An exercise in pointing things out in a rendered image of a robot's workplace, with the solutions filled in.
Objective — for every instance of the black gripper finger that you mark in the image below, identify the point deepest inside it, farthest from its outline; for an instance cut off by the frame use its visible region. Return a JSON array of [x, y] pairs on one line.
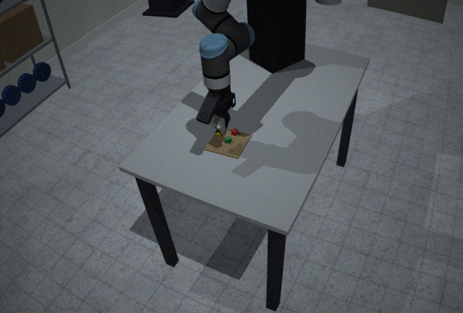
[[214, 122], [224, 121]]

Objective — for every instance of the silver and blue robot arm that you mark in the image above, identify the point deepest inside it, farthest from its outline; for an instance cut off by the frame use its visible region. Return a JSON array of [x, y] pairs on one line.
[[228, 39]]

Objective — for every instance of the tan mat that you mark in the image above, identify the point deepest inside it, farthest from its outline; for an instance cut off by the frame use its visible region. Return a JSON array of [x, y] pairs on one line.
[[233, 149]]

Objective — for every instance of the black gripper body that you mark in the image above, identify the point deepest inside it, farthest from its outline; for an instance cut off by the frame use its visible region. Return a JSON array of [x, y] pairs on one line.
[[227, 97]]

